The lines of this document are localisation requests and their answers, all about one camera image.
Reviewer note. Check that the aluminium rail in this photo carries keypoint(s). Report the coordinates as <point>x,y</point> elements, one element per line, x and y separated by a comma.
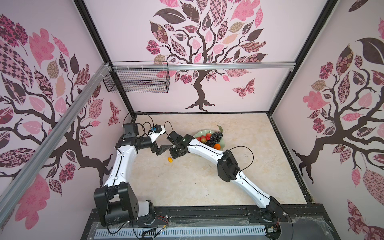
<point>23,180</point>
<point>226,66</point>

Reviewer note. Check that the black base frame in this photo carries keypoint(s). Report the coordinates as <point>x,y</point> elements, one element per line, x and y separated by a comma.
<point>306,222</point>

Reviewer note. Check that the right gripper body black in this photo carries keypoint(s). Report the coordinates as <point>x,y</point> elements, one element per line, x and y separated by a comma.
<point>175,153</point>

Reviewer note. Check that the light green wavy fruit bowl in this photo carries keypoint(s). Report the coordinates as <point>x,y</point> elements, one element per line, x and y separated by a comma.
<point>204,132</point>

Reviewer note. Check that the black wire basket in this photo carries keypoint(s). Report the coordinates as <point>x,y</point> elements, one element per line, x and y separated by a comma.
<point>138,77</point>

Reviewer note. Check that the aluminium rail left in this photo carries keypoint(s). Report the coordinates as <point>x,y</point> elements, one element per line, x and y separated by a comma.
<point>23,180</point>

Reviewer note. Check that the white vented cable duct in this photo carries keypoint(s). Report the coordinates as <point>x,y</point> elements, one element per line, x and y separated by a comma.
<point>179,233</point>

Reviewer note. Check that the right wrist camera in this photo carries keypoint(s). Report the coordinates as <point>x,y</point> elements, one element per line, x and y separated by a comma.
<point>174,138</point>

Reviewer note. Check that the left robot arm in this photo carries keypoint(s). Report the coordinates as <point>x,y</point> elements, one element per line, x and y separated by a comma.
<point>116,201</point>

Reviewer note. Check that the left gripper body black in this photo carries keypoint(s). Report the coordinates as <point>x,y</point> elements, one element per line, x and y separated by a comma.
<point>153,147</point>

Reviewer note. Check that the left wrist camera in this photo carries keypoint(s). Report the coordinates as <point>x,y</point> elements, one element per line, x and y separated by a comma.
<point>155,132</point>

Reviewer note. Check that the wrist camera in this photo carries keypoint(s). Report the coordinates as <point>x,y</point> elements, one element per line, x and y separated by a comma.
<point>155,132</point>
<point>174,138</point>

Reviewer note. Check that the dark fake grape bunch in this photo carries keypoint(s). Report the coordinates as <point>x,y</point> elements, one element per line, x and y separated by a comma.
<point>216,137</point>

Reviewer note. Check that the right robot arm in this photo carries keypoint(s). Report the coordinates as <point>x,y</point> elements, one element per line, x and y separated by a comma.
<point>229,171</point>

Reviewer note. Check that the aluminium rail back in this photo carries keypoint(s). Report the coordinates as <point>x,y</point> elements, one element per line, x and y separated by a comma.
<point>226,66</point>

